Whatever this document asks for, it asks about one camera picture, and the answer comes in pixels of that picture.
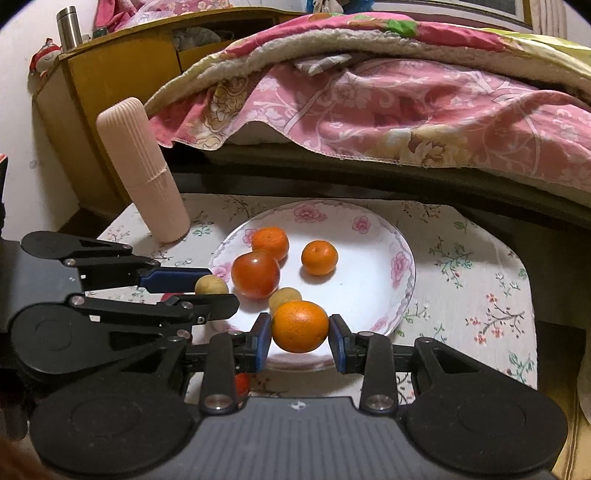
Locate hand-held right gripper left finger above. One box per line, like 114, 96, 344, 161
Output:
53, 313, 273, 415

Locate pink cloth on cabinet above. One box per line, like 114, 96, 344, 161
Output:
95, 0, 185, 31

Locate red and white figurine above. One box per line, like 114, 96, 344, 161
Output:
28, 39, 63, 75

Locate large orange tangerine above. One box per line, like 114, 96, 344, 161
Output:
271, 300, 330, 354

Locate pink ribbed cylindrical container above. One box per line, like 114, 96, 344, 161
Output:
96, 97, 191, 244

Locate beige striped mat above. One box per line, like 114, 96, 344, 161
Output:
549, 369, 591, 480

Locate yellow wooden cabinet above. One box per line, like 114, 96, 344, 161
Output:
32, 7, 305, 219

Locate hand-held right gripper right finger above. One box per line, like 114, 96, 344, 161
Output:
327, 314, 539, 414

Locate large red tomato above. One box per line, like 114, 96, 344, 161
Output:
231, 250, 281, 301

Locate white floral tablecloth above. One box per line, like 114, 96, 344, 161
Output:
95, 194, 539, 408

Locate steel thermos bottle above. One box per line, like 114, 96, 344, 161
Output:
56, 6, 83, 51

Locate pink floral blanket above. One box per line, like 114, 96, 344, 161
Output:
148, 58, 591, 195

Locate grey cloth in cabinet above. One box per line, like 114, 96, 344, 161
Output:
173, 27, 234, 51

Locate white floral rimmed plate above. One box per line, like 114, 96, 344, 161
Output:
209, 199, 416, 373

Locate floral quilt with cream lining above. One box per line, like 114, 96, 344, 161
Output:
143, 11, 591, 121

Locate tan longan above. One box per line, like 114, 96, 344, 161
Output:
194, 275, 230, 297
268, 287, 303, 317

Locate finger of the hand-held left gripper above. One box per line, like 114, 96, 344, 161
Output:
67, 292, 241, 361
21, 231, 213, 294

